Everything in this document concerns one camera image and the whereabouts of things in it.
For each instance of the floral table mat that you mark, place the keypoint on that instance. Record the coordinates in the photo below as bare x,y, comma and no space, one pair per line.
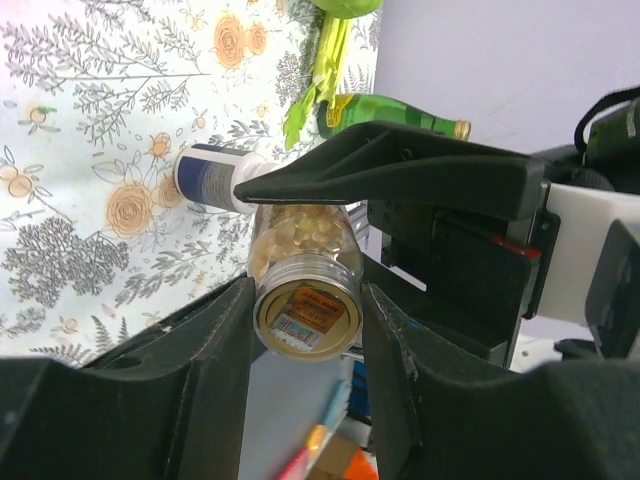
98,100

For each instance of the clear bottle of yellow pills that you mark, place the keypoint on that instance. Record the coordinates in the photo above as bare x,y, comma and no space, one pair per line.
307,267

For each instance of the white bottle blue label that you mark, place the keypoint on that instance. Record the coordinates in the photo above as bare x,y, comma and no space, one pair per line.
208,174

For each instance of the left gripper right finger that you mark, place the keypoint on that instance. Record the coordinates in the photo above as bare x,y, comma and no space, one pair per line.
439,412

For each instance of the celery stalk toy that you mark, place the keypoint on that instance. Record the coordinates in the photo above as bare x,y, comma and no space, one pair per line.
326,74

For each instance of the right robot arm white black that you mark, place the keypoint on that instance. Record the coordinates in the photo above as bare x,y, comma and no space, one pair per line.
592,184

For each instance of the green glass bottle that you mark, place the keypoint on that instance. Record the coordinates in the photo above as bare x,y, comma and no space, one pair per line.
352,109

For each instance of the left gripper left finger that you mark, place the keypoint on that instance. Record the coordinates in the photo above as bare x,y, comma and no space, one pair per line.
169,403

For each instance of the round green cabbage toy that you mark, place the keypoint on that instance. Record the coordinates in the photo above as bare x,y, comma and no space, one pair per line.
348,9

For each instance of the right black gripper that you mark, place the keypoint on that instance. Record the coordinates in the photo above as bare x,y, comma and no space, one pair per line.
452,272

